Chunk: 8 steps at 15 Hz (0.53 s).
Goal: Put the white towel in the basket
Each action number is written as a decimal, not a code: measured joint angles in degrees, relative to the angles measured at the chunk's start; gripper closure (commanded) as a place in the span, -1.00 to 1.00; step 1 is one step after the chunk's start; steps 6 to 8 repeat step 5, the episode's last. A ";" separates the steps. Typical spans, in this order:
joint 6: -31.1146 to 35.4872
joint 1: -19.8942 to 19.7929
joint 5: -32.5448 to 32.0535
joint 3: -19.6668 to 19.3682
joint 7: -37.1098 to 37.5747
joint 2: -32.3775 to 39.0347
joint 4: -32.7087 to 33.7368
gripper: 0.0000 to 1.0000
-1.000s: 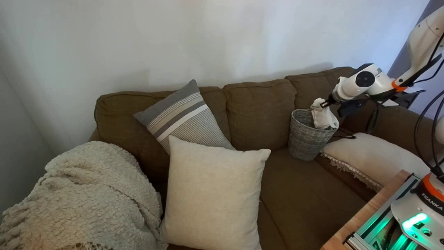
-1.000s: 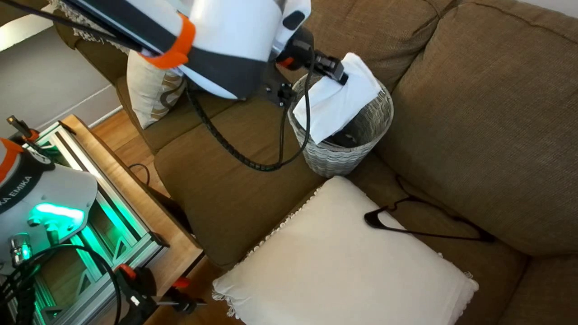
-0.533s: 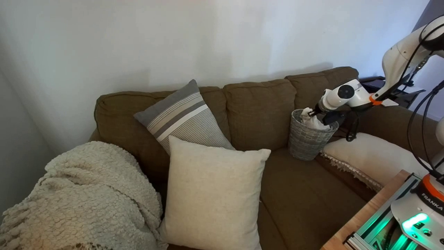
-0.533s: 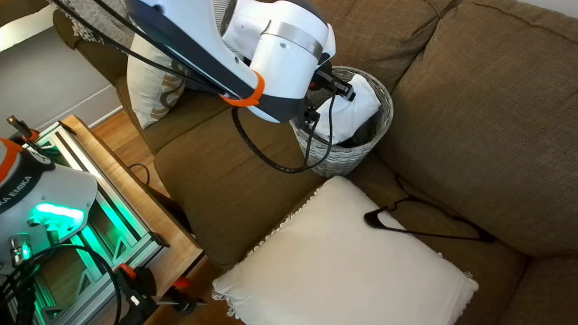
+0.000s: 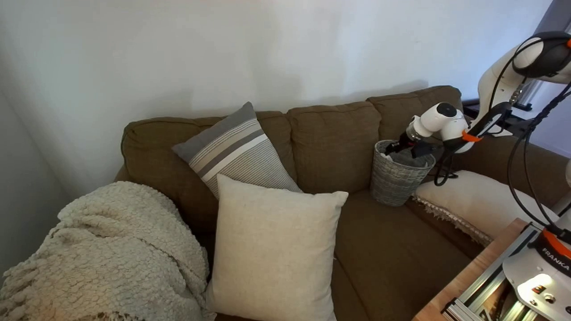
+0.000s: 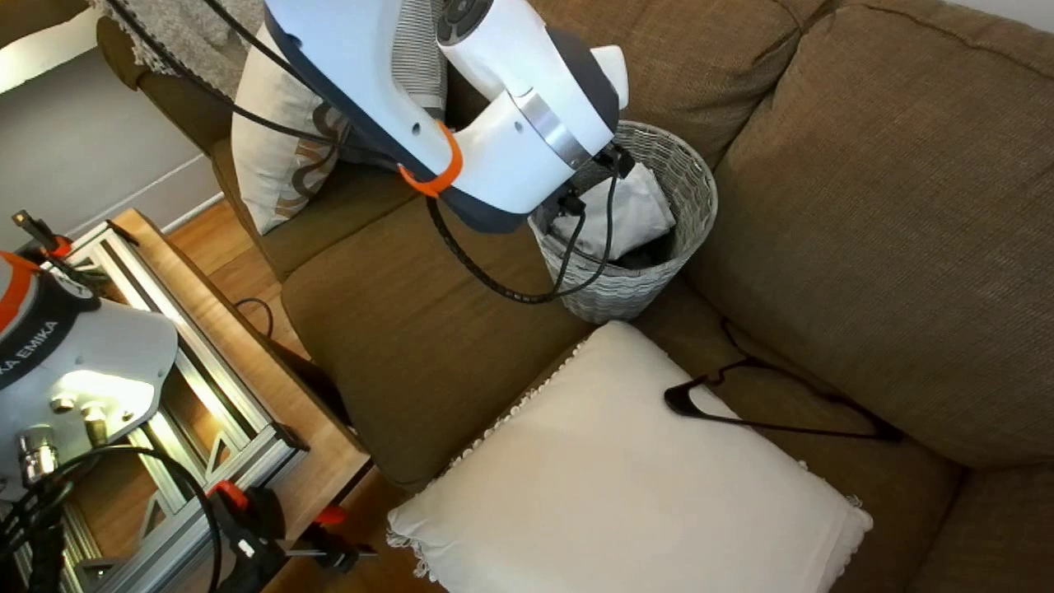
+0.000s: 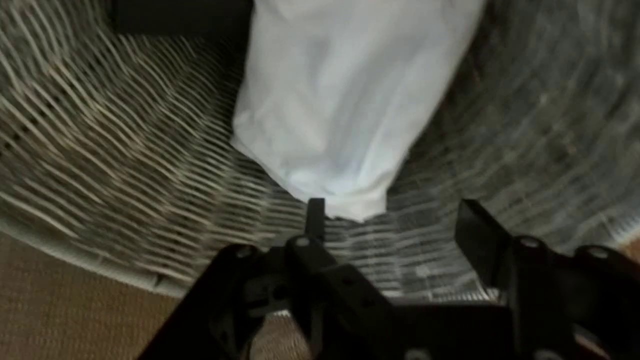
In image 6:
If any grey wicker basket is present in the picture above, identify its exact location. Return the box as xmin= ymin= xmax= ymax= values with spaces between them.
xmin=527 ymin=120 xmax=719 ymax=325

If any white towel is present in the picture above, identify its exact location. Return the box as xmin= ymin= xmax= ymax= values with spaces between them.
xmin=549 ymin=162 xmax=677 ymax=261

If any black clothes hanger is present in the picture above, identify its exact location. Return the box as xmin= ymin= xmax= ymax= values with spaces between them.
xmin=663 ymin=321 xmax=904 ymax=444

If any white cushion with lace trim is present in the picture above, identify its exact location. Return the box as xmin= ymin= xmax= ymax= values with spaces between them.
xmin=386 ymin=320 xmax=874 ymax=593

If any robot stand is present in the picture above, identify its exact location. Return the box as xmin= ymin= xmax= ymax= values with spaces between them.
xmin=0 ymin=208 xmax=373 ymax=593

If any white pillow with brown swirls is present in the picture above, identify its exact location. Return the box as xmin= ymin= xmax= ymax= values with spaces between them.
xmin=231 ymin=23 xmax=375 ymax=236

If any brown sofa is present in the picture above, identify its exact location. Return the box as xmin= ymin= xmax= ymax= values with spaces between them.
xmin=95 ymin=0 xmax=1054 ymax=593

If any black and orange clamp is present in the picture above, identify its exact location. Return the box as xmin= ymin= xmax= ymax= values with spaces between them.
xmin=204 ymin=479 xmax=380 ymax=593
xmin=11 ymin=209 xmax=77 ymax=263

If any grey knit blanket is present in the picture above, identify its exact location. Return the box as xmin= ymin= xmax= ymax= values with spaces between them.
xmin=89 ymin=0 xmax=266 ymax=101

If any black cable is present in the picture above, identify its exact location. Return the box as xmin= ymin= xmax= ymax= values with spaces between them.
xmin=234 ymin=296 xmax=275 ymax=339
xmin=0 ymin=444 xmax=226 ymax=593

